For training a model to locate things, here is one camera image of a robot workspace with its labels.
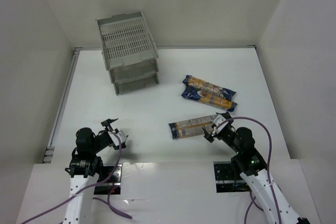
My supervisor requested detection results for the grey three-tier tray shelf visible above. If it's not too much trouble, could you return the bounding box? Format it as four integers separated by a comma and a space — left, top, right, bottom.
96, 11, 159, 95

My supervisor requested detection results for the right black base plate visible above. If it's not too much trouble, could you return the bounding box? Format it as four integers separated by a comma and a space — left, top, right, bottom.
213, 162, 251, 193

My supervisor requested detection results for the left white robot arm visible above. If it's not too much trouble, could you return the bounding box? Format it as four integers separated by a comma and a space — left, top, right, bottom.
63, 119, 127, 223

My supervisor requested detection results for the blue spaghetti bag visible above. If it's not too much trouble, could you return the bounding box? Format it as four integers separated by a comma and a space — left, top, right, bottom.
181, 86, 237, 112
182, 75, 236, 101

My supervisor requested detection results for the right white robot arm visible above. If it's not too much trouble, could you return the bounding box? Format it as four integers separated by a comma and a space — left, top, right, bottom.
203, 112, 309, 223

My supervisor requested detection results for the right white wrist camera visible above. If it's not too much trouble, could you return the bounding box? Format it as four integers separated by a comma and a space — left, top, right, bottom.
212, 118, 232, 135

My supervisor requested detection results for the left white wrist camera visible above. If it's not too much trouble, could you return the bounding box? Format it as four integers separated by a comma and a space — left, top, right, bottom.
108, 130, 127, 149

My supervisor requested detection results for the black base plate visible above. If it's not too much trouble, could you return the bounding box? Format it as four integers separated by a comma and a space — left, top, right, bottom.
213, 162, 251, 193
94, 164, 122, 196

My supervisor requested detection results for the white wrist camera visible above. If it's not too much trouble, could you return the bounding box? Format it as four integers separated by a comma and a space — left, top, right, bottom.
108, 130, 127, 149
212, 118, 232, 135

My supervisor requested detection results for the aluminium frame rail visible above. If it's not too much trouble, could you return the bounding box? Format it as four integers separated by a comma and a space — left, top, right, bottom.
42, 48, 81, 164

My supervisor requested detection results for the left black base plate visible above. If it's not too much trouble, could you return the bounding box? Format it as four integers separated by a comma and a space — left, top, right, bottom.
94, 164, 122, 196

